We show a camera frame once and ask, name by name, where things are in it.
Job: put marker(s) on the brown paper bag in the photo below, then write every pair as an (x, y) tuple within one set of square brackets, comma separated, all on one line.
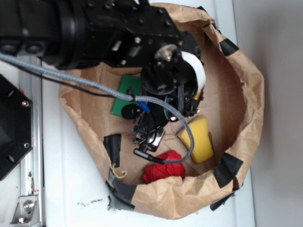
[(233, 104)]

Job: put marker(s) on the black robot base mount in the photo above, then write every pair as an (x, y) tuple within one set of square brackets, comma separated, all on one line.
[(15, 126)]

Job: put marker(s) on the yellow sponge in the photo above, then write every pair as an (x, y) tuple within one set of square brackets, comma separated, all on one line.
[(203, 149)]

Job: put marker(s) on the red crumpled paper ball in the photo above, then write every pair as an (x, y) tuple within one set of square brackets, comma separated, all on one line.
[(161, 171)]

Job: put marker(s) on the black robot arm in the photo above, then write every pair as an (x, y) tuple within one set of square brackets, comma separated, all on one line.
[(79, 34)]

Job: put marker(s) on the metal corner bracket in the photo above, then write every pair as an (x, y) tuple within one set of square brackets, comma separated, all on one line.
[(26, 212)]

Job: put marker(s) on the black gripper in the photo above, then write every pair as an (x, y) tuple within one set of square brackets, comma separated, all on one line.
[(128, 33)]

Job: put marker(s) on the aluminium extrusion rail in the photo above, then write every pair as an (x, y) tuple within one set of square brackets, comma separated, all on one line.
[(31, 166)]

